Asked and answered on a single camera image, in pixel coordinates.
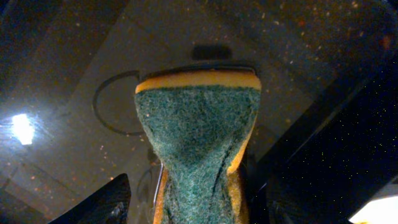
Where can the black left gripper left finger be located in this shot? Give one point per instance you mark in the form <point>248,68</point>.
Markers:
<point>108,205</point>

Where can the brown large tray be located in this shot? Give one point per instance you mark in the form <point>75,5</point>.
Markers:
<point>381,209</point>

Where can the green and yellow sponge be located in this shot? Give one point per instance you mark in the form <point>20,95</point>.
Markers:
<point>199,123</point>

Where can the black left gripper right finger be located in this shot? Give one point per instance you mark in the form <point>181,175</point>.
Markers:
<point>263,207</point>

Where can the black small tray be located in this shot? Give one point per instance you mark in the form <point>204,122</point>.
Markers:
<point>326,129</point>

